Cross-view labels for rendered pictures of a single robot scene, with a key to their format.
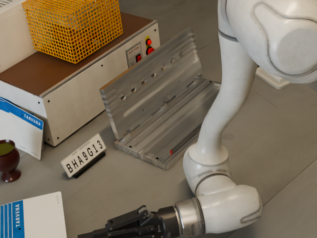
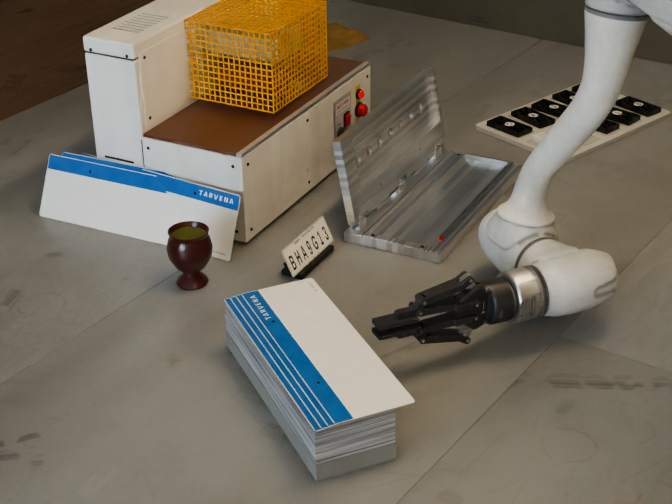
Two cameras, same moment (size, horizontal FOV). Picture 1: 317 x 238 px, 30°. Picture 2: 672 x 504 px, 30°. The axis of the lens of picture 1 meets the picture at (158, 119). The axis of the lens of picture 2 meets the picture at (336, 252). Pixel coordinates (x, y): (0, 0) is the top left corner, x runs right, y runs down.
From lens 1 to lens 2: 0.96 m
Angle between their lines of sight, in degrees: 14
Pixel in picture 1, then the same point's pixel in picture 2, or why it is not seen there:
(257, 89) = not seen: hidden behind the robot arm
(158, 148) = (417, 236)
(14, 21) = (173, 48)
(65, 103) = (264, 173)
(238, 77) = (612, 72)
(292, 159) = (619, 242)
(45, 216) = (306, 306)
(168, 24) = not seen: hidden behind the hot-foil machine
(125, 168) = (373, 264)
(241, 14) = not seen: outside the picture
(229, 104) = (591, 115)
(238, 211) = (592, 278)
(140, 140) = (384, 228)
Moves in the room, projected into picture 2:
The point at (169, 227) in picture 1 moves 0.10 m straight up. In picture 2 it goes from (501, 301) to (505, 247)
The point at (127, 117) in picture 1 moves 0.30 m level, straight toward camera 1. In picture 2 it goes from (364, 191) to (422, 262)
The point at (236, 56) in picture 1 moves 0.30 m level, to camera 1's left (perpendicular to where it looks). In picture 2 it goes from (613, 40) to (427, 61)
